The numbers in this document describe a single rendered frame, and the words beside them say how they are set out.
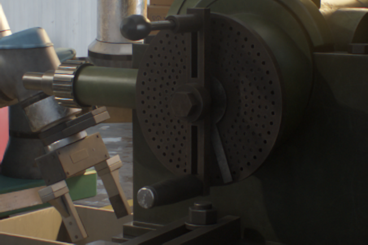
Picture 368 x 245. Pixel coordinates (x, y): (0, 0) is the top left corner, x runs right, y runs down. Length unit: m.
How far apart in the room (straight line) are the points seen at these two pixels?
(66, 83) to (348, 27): 0.33
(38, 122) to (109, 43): 0.67
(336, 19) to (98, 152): 0.80
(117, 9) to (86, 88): 1.26
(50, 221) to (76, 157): 1.76
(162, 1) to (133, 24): 9.32
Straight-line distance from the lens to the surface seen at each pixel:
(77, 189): 2.75
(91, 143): 2.10
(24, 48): 2.06
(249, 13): 1.37
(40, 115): 2.05
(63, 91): 1.45
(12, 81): 2.07
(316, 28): 1.33
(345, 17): 1.41
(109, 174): 2.13
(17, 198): 2.62
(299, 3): 1.34
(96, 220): 3.79
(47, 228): 3.81
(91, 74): 1.44
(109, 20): 2.70
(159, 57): 1.34
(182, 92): 1.27
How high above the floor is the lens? 1.33
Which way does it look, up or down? 7 degrees down
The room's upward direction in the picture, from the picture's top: straight up
